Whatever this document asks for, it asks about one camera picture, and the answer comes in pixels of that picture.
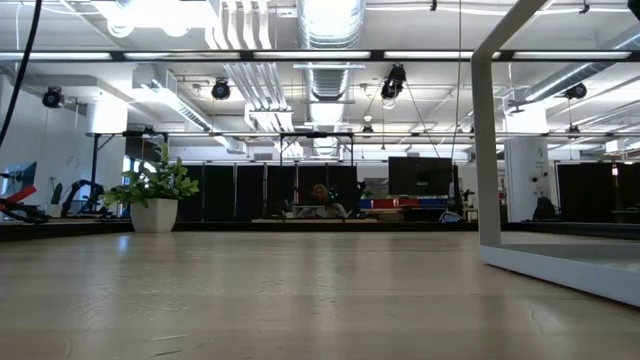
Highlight silver round air duct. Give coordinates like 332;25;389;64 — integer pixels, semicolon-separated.
297;0;366;161

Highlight person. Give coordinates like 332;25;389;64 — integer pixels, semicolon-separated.
294;183;350;220

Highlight red and blue boxes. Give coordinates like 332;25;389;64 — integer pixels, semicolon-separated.
359;197;451;210

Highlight black ceiling spotlight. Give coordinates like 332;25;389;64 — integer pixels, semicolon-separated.
210;78;232;101
564;82;589;101
41;85;65;109
379;63;407;101

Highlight black aluminium table frame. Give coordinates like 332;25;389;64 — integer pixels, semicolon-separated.
0;218;640;242

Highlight red machine part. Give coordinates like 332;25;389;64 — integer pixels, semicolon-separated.
0;184;39;206

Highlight black tv monitor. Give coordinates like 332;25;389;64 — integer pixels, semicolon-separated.
388;156;454;197

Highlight black partition panel row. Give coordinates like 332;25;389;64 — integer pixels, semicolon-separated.
177;163;359;221
556;162;640;224

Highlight white round pillar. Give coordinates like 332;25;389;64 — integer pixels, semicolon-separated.
503;137;552;223

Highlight black bag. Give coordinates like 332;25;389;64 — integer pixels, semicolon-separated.
532;195;561;221

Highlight black overhead crossbar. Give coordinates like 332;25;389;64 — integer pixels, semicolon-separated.
0;48;640;63

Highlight white metal frame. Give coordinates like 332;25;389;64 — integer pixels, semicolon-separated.
470;0;640;307

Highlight thin hanging cable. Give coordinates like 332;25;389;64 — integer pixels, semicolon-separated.
449;0;464;161

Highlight green plant in white pot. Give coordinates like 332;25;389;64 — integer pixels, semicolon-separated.
102;142;201;234

